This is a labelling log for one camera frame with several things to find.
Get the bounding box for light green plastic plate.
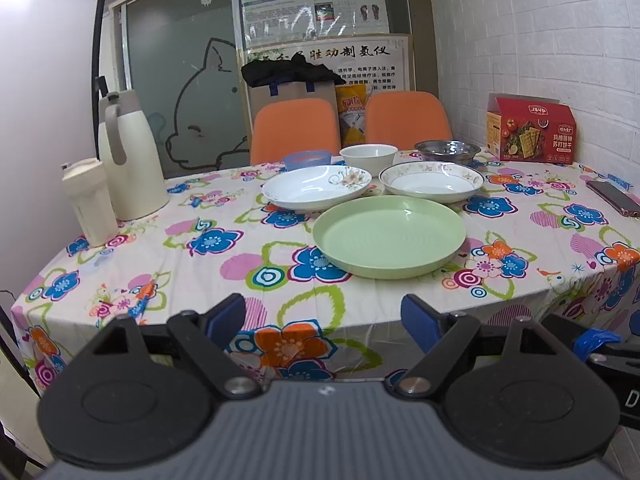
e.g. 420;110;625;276
312;195;466;280

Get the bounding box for white plate with gold rim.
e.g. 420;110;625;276
378;162;485;205

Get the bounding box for white plate with flower motif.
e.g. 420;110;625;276
262;165;372;212

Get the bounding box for floral tablecloth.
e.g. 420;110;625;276
10;154;639;389

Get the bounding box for dark smartphone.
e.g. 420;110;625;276
586;180;640;218

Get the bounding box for cream thermos jug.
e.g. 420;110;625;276
98;90;169;221

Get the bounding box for stainless steel bowl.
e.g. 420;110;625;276
414;140;480;167

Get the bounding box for white ceramic bowl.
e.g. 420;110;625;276
340;144;398;178

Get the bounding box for blue translucent plastic bowl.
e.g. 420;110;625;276
283;151;332;171

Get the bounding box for left orange chair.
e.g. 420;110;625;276
250;99;341;165

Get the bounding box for orange chair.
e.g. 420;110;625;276
364;91;452;150
250;99;341;165

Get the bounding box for right orange chair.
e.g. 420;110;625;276
364;91;452;150

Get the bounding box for red cracker box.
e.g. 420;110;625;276
486;93;577;165

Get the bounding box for yellow snack bag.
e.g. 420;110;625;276
335;84;368;148

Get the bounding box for white sign with chinese text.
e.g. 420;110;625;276
246;34;416;96

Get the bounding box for black cloth on bag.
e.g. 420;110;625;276
241;53;346;88

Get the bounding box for frosted glass door with cat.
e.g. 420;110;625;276
120;0;250;177

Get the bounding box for white softbox light panel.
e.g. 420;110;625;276
1;0;104;309

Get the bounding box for brown paper bag blue handles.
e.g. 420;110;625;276
248;81;338;120

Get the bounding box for wall poster with pictures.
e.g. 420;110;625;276
239;0;390;49

